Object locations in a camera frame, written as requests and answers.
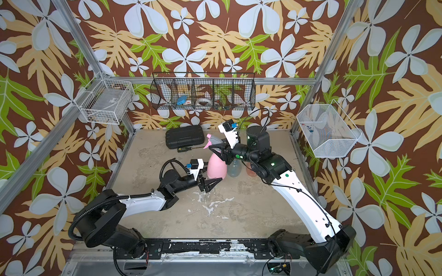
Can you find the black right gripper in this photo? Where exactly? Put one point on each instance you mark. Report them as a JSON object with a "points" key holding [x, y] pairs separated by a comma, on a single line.
{"points": [[228, 153]]}

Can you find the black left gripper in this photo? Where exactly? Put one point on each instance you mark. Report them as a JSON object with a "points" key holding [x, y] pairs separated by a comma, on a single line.
{"points": [[207, 187]]}

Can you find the opaque pink spray bottle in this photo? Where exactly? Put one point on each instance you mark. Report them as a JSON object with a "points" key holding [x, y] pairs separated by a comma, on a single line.
{"points": [[216, 168]]}

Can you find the pink grey spray nozzle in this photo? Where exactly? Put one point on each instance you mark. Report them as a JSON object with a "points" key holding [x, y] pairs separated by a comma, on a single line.
{"points": [[213, 140]]}

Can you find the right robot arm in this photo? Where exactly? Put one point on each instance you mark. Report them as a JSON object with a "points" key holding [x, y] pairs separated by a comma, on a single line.
{"points": [[327, 239]]}

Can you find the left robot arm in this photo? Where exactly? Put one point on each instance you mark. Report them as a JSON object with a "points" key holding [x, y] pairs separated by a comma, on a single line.
{"points": [[99, 222]]}

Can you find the clear blue spray bottle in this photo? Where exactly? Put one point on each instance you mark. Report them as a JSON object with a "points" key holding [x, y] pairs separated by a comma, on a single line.
{"points": [[234, 169]]}

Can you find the clear red spray bottle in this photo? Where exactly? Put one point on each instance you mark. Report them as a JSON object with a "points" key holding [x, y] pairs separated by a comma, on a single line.
{"points": [[249, 170]]}

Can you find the black yellow screwdriver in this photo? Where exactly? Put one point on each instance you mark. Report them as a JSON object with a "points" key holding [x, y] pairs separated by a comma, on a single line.
{"points": [[186, 149]]}

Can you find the black plastic tool case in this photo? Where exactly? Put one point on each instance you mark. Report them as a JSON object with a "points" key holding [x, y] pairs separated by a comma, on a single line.
{"points": [[184, 137]]}

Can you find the white tape roll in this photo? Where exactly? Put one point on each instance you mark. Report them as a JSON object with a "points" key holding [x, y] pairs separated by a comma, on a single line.
{"points": [[203, 102]]}

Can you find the blue tape roll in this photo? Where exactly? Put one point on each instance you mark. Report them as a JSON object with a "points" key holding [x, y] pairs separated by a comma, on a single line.
{"points": [[182, 100]]}

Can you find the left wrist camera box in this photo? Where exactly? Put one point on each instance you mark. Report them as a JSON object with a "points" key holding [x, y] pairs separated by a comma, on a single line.
{"points": [[194, 167]]}

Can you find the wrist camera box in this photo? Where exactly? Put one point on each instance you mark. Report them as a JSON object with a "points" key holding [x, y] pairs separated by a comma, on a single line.
{"points": [[194, 167], [230, 130]]}

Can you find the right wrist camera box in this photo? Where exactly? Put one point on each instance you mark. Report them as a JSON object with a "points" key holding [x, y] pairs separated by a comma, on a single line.
{"points": [[230, 130]]}

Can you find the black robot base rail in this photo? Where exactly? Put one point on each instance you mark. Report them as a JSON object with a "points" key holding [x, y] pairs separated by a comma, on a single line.
{"points": [[197, 249]]}

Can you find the black wire wall basket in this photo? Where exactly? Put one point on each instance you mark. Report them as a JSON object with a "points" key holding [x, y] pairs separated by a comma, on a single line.
{"points": [[227, 91]]}

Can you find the white mesh wall basket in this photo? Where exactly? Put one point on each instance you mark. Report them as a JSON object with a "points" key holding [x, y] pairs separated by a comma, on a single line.
{"points": [[328, 129]]}

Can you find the white wire wall basket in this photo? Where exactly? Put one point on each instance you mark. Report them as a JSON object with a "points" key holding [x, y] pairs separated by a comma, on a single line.
{"points": [[105, 100]]}

